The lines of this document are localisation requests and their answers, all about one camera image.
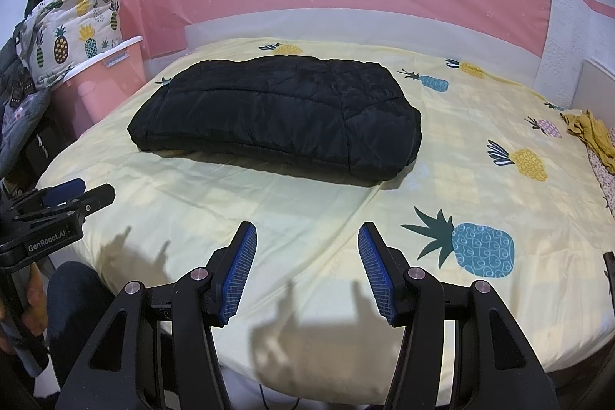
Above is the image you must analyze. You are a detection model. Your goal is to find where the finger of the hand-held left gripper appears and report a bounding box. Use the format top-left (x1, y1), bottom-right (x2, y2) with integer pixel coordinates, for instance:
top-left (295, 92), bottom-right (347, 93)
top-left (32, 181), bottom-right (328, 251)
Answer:
top-left (58, 183), bottom-right (116, 219)
top-left (41, 178), bottom-right (87, 206)

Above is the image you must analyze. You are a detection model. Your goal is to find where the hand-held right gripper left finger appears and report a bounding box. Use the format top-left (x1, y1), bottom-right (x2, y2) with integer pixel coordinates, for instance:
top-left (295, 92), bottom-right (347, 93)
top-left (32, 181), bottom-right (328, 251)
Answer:
top-left (55, 222), bottom-right (258, 410)

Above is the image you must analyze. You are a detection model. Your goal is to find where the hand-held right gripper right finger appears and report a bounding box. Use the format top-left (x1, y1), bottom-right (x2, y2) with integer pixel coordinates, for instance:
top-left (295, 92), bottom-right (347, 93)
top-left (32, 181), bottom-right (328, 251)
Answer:
top-left (358, 222), bottom-right (560, 410)

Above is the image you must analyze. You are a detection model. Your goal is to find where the black puffer jacket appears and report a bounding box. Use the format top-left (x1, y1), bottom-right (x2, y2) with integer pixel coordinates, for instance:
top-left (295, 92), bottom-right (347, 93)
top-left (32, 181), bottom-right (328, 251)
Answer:
top-left (127, 56), bottom-right (423, 188)

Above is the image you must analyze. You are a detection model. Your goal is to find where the grey clothes pile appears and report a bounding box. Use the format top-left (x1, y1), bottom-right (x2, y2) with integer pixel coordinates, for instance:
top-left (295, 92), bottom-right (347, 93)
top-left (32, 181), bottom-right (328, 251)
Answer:
top-left (0, 38), bottom-right (52, 173)

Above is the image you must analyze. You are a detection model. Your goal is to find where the person's left hand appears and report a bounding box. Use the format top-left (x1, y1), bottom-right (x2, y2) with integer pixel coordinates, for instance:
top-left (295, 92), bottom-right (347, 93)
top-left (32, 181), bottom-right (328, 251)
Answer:
top-left (24, 268), bottom-right (49, 320)

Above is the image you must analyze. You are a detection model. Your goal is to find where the dark bag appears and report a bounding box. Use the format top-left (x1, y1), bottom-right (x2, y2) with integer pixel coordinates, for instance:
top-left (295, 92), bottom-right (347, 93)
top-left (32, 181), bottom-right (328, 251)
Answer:
top-left (24, 122), bottom-right (80, 188)

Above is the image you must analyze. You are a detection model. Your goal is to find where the person's left leg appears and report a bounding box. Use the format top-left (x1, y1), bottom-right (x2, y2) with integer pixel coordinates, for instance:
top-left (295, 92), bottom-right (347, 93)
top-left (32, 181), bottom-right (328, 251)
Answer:
top-left (45, 261), bottom-right (105, 373)

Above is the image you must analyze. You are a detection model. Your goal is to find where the yellow pineapple print bed sheet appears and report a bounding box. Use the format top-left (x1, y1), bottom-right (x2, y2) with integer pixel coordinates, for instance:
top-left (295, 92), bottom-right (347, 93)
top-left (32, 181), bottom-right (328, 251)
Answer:
top-left (36, 36), bottom-right (615, 407)

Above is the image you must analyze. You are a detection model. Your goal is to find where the pink plastic storage box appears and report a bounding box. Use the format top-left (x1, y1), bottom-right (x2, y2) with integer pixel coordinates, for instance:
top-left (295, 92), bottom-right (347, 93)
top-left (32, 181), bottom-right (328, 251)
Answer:
top-left (52, 36), bottom-right (146, 143)

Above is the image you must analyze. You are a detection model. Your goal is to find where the white pineapple print quilt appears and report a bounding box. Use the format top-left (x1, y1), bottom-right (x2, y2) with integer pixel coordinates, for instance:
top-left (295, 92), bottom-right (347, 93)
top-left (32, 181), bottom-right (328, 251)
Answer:
top-left (23, 0), bottom-right (122, 92)

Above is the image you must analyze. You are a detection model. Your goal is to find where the floral patterned cloth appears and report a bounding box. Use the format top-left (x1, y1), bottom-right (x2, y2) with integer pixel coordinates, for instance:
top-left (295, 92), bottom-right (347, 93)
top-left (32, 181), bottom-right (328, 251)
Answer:
top-left (588, 148), bottom-right (615, 215)

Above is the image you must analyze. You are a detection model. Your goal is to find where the white bed headboard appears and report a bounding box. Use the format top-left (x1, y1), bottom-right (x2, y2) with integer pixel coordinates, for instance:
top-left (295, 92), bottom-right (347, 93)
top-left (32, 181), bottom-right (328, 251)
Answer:
top-left (185, 8), bottom-right (545, 56)

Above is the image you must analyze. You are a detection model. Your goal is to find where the mustard yellow cloth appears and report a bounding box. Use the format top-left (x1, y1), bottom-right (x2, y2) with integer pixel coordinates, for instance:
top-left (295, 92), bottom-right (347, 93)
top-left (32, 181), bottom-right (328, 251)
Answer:
top-left (561, 111), bottom-right (615, 173)

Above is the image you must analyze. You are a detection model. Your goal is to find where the white bed side board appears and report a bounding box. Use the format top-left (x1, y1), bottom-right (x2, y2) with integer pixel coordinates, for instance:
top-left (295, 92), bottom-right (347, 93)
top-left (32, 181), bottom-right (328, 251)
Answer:
top-left (583, 58), bottom-right (615, 114)

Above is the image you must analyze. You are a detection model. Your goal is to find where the black cable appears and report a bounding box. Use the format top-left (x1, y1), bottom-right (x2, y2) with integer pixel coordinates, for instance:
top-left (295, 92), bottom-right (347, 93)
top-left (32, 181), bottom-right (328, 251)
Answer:
top-left (259, 383), bottom-right (301, 410)

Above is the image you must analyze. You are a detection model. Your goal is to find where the dark strap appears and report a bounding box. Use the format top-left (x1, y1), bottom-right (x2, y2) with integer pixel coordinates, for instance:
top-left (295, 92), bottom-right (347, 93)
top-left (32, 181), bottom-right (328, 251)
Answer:
top-left (602, 251), bottom-right (615, 296)

